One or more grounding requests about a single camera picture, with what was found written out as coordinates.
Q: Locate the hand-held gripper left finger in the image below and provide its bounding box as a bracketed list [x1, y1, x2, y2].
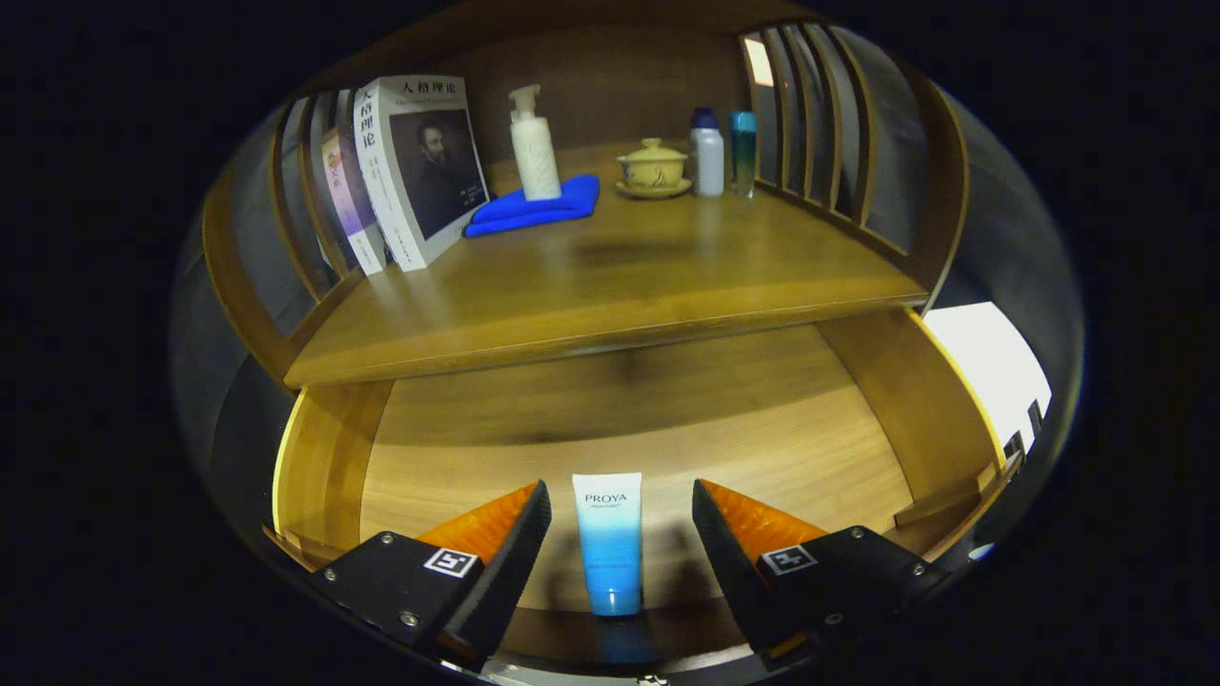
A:
[305, 479, 554, 668]

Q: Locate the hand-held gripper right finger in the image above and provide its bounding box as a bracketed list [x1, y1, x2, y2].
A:
[692, 478, 954, 658]

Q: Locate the blue white cosmetic tube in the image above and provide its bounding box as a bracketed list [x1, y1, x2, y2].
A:
[572, 473, 644, 617]

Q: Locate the wooden countertop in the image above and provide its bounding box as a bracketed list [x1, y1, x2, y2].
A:
[284, 186, 930, 389]

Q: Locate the white grey drawer unit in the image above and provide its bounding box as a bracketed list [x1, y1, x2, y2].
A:
[923, 301, 1052, 458]

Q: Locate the black backdrop cloth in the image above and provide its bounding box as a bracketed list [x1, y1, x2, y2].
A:
[170, 24, 1088, 496]

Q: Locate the folded blue cloth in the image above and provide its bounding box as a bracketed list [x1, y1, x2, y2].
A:
[463, 173, 601, 238]

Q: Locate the yellow ceramic saucer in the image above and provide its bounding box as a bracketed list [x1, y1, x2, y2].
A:
[615, 177, 694, 200]

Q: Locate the thin purple book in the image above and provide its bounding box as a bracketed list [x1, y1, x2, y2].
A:
[320, 127, 389, 277]

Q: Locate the white bottle with blue cap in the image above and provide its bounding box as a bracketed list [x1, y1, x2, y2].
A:
[690, 107, 726, 198]

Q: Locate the white pump bottle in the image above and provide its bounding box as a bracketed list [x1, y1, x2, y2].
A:
[508, 84, 563, 202]

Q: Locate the yellow lidded teacup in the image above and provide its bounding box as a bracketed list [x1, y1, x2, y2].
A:
[619, 137, 689, 189]

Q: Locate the slim teal bottle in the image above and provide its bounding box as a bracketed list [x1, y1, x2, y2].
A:
[730, 111, 758, 198]

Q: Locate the white book with portrait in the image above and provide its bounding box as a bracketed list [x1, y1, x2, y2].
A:
[354, 75, 491, 273]

